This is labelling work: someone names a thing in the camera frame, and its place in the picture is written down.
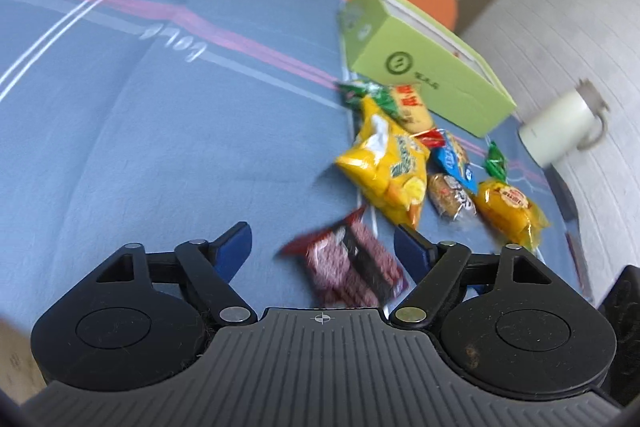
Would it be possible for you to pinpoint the dark red snack packet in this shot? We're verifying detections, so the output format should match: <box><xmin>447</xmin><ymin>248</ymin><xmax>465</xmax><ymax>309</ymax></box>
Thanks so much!
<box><xmin>280</xmin><ymin>206</ymin><xmax>409</xmax><ymax>309</ymax></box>

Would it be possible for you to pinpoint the brown bread packet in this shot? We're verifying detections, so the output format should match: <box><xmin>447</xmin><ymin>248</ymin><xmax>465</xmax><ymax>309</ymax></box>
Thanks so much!
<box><xmin>427</xmin><ymin>173</ymin><xmax>476</xmax><ymax>221</ymax></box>

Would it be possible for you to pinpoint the yellow cake packet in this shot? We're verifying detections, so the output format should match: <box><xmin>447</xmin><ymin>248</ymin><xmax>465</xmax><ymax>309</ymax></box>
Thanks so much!
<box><xmin>473</xmin><ymin>141</ymin><xmax>550</xmax><ymax>251</ymax></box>

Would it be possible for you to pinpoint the yellow chips bag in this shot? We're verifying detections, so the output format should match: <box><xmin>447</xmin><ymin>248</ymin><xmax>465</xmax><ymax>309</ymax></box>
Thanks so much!
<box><xmin>335</xmin><ymin>96</ymin><xmax>430</xmax><ymax>230</ymax></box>

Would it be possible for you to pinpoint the blue snack packet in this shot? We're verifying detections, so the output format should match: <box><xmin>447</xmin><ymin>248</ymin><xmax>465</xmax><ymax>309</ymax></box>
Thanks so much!
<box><xmin>413</xmin><ymin>128</ymin><xmax>477</xmax><ymax>194</ymax></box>

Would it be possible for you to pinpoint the green orange snack packet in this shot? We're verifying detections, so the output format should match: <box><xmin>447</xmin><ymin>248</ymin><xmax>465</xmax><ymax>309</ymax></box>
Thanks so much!
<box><xmin>338</xmin><ymin>79</ymin><xmax>435</xmax><ymax>134</ymax></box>

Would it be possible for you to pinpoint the white cup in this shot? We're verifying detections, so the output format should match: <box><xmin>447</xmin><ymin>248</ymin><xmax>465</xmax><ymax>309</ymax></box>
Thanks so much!
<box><xmin>518</xmin><ymin>79</ymin><xmax>608</xmax><ymax>169</ymax></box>

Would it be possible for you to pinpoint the green storage box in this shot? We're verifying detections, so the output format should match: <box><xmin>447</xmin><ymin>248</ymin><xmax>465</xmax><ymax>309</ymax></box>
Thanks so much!
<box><xmin>338</xmin><ymin>0</ymin><xmax>516</xmax><ymax>138</ymax></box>

